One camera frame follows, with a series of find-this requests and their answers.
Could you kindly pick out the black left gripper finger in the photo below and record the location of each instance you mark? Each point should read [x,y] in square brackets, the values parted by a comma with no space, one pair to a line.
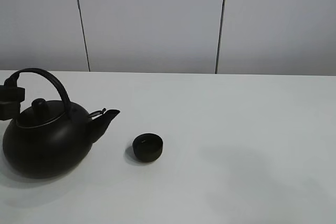
[12,94]
[9,110]

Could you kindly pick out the black round teapot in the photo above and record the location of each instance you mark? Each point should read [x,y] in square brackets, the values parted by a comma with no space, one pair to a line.
[50,138]

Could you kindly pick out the small black teacup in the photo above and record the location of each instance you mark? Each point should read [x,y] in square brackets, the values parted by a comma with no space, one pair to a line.
[147,147]

